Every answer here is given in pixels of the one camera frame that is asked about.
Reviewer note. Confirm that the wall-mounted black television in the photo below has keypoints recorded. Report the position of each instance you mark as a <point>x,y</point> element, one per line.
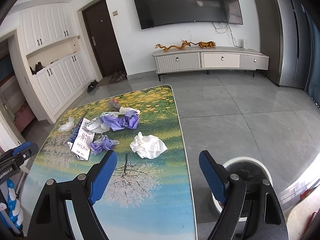
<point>185,2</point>

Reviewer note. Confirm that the small purple plastic bag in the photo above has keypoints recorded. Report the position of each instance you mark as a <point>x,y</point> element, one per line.
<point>100,145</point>

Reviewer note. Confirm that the amber dragon figurine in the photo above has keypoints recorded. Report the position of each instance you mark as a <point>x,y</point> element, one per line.
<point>175,47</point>

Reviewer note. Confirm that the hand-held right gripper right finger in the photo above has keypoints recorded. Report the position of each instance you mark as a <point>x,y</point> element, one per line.
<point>212,177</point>

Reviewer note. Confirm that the pair of black shoes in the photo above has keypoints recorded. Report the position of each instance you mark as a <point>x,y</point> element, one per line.
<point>92,86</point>

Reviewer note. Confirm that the blue curtain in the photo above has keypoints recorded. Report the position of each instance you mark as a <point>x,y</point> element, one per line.
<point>313,67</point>

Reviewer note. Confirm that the pile of brown shoes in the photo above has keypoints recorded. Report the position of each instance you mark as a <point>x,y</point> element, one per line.
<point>117,77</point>

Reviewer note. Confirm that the dark brown entrance door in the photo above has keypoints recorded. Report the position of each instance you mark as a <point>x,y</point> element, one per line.
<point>105,42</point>

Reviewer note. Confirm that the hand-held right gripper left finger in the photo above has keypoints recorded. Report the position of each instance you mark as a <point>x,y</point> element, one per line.
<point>105,175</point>

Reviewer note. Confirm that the grey doormat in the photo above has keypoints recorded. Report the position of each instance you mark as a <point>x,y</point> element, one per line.
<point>103,81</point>

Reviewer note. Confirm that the grey refrigerator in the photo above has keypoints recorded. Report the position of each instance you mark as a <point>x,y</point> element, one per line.
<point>287,42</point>

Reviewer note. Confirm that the white television cabinet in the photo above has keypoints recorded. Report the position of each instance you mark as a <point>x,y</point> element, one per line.
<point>225,60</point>

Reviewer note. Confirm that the clear wrapper with red end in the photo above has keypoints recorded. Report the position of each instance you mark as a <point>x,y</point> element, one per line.
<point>113,104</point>

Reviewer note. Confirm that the white blue milk carton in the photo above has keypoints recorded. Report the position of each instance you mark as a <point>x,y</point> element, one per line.
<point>82,140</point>

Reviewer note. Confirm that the pink bedding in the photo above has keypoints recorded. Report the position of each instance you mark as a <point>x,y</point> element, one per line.
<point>23,116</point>

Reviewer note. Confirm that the blue white twisted toy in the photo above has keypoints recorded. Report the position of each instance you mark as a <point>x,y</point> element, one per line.
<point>12,205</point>

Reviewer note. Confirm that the clear plastic bag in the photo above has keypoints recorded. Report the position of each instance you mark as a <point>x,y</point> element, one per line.
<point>66,127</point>

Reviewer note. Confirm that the clear plastic storage box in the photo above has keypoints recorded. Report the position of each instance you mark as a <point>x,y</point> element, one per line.
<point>300,190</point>

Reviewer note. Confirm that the white built-in cupboard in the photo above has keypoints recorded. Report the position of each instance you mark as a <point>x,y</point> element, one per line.
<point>60,80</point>

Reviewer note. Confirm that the dark bags on cupboard shelf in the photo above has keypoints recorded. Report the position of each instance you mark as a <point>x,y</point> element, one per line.
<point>37,68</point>

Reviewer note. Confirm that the round white trash bin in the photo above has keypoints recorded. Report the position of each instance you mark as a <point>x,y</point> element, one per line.
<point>247,167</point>

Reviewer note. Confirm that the white tissue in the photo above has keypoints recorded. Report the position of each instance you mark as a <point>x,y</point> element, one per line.
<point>147,146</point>

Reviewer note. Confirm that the large purple plastic bag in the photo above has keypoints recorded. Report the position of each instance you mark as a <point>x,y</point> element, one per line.
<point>125,122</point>

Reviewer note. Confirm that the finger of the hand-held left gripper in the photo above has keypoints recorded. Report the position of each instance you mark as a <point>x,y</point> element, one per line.
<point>27,152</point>

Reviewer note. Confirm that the white plastic bag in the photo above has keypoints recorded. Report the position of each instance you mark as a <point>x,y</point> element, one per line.
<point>98,126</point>

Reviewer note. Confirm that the thin white plastic scrap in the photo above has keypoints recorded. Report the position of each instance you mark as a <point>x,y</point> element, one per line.
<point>128,110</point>

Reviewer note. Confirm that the amber tiger figurine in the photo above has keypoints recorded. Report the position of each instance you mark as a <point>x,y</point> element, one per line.
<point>207,45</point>

